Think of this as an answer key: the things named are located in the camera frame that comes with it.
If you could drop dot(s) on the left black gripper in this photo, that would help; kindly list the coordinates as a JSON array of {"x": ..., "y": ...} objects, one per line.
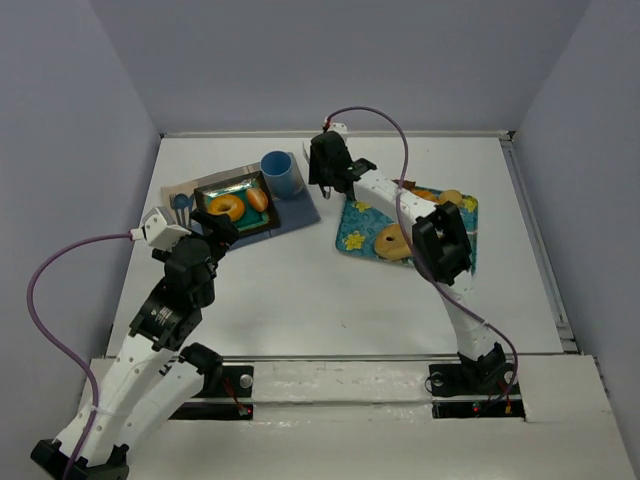
[{"x": 215, "y": 225}]

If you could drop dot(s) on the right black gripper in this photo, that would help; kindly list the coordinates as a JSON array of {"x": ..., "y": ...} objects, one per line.
[{"x": 330, "y": 176}]

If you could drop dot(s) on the orange glazed donut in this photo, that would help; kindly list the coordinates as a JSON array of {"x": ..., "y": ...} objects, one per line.
[{"x": 228, "y": 204}]

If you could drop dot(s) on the orange cream bun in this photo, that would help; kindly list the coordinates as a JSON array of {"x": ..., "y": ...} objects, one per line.
[{"x": 257, "y": 199}]

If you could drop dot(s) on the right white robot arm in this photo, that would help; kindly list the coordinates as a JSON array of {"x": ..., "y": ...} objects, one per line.
[{"x": 441, "y": 251}]

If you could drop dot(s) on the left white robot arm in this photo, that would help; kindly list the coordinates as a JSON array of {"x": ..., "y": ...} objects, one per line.
[{"x": 155, "y": 370}]

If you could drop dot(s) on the green square plate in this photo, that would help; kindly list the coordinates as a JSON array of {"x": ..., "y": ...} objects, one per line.
[{"x": 245, "y": 199}]

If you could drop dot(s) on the blue plastic spoon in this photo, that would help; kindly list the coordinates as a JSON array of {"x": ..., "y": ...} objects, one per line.
[{"x": 182, "y": 204}]

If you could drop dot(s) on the blue cup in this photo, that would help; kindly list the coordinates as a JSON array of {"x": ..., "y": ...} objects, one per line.
[{"x": 277, "y": 168}]

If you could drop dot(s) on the teal floral tray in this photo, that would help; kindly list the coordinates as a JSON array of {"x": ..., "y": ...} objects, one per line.
[{"x": 361, "y": 225}]

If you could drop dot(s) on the brown chocolate croissant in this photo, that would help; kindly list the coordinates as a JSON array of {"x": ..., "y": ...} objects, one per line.
[{"x": 405, "y": 184}]

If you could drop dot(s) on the orange twisted roll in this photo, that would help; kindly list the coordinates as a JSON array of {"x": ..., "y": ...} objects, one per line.
[{"x": 425, "y": 194}]

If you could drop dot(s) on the pale plain donut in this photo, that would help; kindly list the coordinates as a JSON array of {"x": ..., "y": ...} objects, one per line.
[{"x": 391, "y": 245}]

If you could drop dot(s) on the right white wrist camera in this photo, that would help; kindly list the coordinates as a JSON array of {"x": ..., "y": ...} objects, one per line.
[{"x": 330, "y": 125}]

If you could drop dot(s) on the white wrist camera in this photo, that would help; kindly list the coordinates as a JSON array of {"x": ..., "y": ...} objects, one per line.
[
  {"x": 330, "y": 125},
  {"x": 159, "y": 230}
]

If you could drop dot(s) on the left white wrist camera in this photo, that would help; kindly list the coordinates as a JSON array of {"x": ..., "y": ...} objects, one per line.
[{"x": 159, "y": 230}]

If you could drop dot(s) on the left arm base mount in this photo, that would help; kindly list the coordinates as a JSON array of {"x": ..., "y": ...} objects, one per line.
[{"x": 225, "y": 390}]

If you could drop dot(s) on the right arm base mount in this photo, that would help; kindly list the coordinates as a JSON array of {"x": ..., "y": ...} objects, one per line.
[{"x": 475, "y": 395}]

